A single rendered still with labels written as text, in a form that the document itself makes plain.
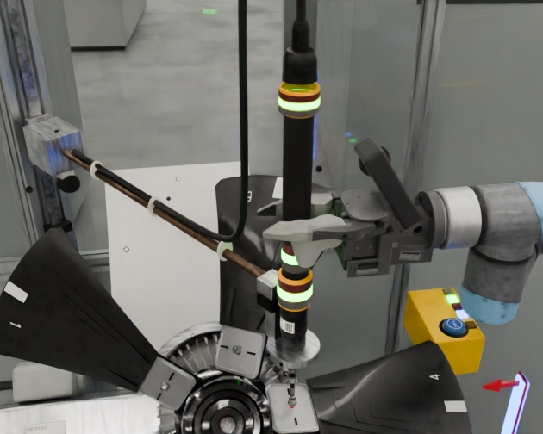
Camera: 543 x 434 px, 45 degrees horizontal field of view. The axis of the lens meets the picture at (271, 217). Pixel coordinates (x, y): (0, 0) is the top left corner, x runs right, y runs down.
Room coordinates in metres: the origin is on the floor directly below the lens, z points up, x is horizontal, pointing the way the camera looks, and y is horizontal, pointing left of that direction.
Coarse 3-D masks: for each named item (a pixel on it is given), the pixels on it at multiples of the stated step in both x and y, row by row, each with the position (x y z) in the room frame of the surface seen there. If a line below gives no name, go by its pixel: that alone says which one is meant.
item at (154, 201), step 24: (240, 0) 0.71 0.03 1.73; (240, 24) 0.71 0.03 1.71; (240, 48) 0.71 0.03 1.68; (240, 72) 0.71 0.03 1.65; (240, 96) 0.71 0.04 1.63; (240, 120) 0.71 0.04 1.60; (240, 144) 0.71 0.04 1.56; (96, 168) 0.98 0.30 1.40; (240, 168) 0.71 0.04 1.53; (144, 192) 0.89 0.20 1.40; (240, 192) 0.72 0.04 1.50; (240, 216) 0.72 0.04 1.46
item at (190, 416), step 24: (216, 384) 0.62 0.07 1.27; (240, 384) 0.62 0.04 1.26; (264, 384) 0.70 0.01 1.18; (192, 408) 0.60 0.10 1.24; (216, 408) 0.60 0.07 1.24; (240, 408) 0.60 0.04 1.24; (264, 408) 0.60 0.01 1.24; (192, 432) 0.58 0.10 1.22; (216, 432) 0.59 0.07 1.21; (240, 432) 0.59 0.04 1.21; (264, 432) 0.58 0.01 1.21
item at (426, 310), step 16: (416, 304) 1.03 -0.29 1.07; (432, 304) 1.03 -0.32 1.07; (448, 304) 1.03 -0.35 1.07; (416, 320) 1.00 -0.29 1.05; (432, 320) 0.98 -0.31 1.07; (464, 320) 0.98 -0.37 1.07; (416, 336) 0.99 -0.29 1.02; (432, 336) 0.93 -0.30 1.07; (448, 336) 0.93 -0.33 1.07; (464, 336) 0.93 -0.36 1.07; (480, 336) 0.93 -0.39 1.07; (448, 352) 0.92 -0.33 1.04; (464, 352) 0.92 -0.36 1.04; (480, 352) 0.93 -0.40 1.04; (464, 368) 0.92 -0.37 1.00
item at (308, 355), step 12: (264, 276) 0.68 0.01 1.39; (264, 288) 0.67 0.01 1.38; (276, 288) 0.66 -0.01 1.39; (264, 300) 0.66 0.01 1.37; (276, 300) 0.66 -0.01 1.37; (276, 312) 0.66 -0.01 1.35; (276, 324) 0.66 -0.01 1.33; (276, 336) 0.66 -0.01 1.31; (312, 336) 0.67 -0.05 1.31; (276, 348) 0.64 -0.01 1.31; (312, 348) 0.64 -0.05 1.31; (276, 360) 0.63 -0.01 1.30; (288, 360) 0.62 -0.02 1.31; (300, 360) 0.62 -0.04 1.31; (312, 360) 0.63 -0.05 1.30
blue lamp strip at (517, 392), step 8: (520, 376) 0.71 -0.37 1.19; (520, 384) 0.70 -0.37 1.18; (512, 392) 0.71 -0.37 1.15; (520, 392) 0.70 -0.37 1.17; (512, 400) 0.71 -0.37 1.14; (520, 400) 0.69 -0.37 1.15; (512, 408) 0.70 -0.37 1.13; (512, 416) 0.70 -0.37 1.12; (504, 424) 0.71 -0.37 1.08; (512, 424) 0.69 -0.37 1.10; (504, 432) 0.71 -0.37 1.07
